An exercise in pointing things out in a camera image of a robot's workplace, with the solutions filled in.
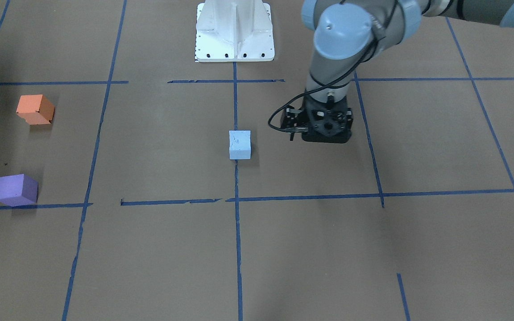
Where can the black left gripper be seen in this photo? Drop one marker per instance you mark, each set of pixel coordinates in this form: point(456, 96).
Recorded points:
point(293, 118)

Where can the light blue foam block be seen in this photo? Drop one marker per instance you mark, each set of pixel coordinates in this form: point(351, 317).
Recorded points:
point(240, 144)

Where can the orange foam block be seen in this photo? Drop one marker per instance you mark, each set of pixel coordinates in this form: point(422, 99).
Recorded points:
point(35, 109)

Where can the purple foam block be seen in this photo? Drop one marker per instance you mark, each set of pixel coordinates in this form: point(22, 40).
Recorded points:
point(18, 190)

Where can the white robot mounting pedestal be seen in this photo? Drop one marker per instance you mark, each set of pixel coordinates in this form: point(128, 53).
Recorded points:
point(234, 31)

